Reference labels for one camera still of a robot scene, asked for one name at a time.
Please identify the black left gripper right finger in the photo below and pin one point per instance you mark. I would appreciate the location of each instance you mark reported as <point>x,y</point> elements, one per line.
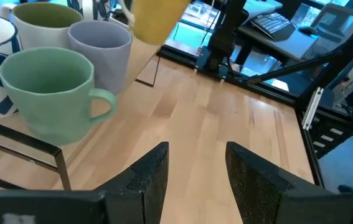
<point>263,193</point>

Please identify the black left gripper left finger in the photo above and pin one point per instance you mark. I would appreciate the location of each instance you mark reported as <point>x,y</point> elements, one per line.
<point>139,193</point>

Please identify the green faceted mug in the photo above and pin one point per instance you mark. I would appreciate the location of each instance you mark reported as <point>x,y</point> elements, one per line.
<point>54,105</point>

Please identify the lavender faceted mug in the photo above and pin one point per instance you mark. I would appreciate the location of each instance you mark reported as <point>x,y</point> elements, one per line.
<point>111,62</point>

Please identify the yellow mug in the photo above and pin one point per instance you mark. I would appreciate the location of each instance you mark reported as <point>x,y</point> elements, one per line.
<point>157,21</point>

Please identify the white mug olive inside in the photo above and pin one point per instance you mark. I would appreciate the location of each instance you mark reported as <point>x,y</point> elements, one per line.
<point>39,35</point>

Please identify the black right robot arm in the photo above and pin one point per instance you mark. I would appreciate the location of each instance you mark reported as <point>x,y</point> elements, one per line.
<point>224,34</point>

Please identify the black panel white slots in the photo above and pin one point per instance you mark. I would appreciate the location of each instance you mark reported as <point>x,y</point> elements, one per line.
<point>328,137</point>

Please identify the grey desk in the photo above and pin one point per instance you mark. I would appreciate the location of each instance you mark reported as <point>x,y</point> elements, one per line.
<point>291,45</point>

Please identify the black computer keyboard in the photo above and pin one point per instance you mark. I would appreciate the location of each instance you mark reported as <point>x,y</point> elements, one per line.
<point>272,25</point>

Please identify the black computer mouse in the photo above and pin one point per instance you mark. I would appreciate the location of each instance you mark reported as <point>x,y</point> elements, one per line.
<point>307,30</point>

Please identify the white mug blue floral print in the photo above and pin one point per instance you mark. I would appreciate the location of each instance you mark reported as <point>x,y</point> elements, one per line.
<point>96,9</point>

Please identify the white aluminium rail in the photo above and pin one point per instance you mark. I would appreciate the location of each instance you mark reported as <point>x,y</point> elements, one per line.
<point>312,107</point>

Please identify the black diagonal frame brace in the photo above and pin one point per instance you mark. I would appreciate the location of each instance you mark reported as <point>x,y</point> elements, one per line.
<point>291,69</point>

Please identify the black rig frame post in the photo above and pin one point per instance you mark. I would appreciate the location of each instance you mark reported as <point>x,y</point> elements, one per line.
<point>341,59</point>

